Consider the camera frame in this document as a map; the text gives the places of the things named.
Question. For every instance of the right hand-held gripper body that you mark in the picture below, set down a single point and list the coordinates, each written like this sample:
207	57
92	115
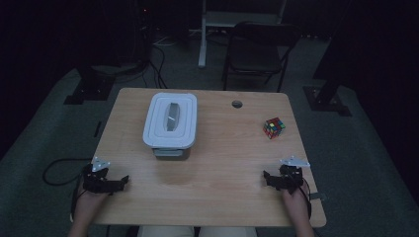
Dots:
290	179

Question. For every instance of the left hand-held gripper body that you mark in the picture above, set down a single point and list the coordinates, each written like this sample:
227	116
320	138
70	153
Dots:
95	182

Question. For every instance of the multicoloured puzzle cube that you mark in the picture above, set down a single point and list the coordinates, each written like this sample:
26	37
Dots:
274	128

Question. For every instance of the clear grey storage container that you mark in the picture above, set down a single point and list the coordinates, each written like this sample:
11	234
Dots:
171	153

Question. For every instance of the white container lid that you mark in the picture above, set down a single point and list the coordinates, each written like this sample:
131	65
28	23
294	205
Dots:
171	120

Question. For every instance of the person's left hand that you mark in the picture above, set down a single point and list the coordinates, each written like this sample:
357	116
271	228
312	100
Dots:
89	205

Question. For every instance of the person's right hand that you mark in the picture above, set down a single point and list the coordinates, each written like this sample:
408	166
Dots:
294	205

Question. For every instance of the grey tape piece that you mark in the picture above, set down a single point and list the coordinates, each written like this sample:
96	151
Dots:
318	197

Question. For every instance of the black strip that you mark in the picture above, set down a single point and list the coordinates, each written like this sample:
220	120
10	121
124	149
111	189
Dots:
98	129

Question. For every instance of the black stand base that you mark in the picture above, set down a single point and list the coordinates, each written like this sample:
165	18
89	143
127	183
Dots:
324	102
89	89

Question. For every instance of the black folding chair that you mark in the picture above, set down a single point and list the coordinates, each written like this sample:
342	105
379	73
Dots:
255	56

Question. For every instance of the dark equipment cabinet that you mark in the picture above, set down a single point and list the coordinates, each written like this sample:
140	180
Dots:
135	33

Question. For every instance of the white desk frame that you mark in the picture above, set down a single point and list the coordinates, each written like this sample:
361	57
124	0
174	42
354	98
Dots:
202	42

